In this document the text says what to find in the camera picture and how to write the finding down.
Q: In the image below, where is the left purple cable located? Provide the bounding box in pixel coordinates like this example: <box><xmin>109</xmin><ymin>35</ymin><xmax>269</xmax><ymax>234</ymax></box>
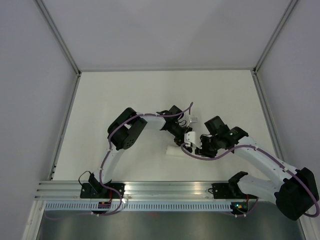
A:
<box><xmin>44</xmin><ymin>101</ymin><xmax>195</xmax><ymax>221</ymax></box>

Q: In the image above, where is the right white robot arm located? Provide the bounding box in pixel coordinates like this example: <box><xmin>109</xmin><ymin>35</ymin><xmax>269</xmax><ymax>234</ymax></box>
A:
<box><xmin>195</xmin><ymin>116</ymin><xmax>320</xmax><ymax>221</ymax></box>

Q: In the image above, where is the purple cable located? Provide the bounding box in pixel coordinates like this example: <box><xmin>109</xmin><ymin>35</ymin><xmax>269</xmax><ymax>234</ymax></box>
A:
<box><xmin>180</xmin><ymin>142</ymin><xmax>320</xmax><ymax>218</ymax></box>
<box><xmin>44</xmin><ymin>101</ymin><xmax>195</xmax><ymax>221</ymax></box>

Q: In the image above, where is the front aluminium rail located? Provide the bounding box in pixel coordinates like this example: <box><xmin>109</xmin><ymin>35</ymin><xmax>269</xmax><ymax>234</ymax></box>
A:
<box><xmin>34</xmin><ymin>181</ymin><xmax>234</xmax><ymax>201</ymax></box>

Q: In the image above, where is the white cloth napkin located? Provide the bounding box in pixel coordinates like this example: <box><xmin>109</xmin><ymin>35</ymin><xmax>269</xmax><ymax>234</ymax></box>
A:
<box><xmin>166</xmin><ymin>145</ymin><xmax>187</xmax><ymax>158</ymax></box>

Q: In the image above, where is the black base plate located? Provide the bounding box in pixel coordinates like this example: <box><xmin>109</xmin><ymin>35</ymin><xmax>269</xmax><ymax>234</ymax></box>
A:
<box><xmin>80</xmin><ymin>182</ymin><xmax>125</xmax><ymax>200</ymax></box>
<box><xmin>211</xmin><ymin>182</ymin><xmax>257</xmax><ymax>200</ymax></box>

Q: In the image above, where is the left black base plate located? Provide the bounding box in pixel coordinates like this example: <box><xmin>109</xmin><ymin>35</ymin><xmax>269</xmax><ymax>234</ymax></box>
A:
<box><xmin>80</xmin><ymin>182</ymin><xmax>125</xmax><ymax>200</ymax></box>

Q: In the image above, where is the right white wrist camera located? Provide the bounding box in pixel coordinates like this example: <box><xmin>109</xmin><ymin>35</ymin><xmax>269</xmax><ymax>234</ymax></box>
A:
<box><xmin>184</xmin><ymin>131</ymin><xmax>200</xmax><ymax>148</ymax></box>

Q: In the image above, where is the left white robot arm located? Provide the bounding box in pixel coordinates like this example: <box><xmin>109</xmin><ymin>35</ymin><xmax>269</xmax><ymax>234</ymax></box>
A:
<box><xmin>91</xmin><ymin>103</ymin><xmax>193</xmax><ymax>198</ymax></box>

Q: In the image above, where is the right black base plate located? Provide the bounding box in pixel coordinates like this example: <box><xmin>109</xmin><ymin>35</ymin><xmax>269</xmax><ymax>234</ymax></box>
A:
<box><xmin>211</xmin><ymin>182</ymin><xmax>257</xmax><ymax>200</ymax></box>

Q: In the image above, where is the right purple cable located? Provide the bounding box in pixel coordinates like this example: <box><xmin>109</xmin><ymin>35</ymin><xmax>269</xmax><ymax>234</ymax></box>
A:
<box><xmin>180</xmin><ymin>142</ymin><xmax>320</xmax><ymax>218</ymax></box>

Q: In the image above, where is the white slotted cable duct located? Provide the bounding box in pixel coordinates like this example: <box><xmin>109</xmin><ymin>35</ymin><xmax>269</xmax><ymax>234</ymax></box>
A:
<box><xmin>44</xmin><ymin>201</ymin><xmax>232</xmax><ymax>212</ymax></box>

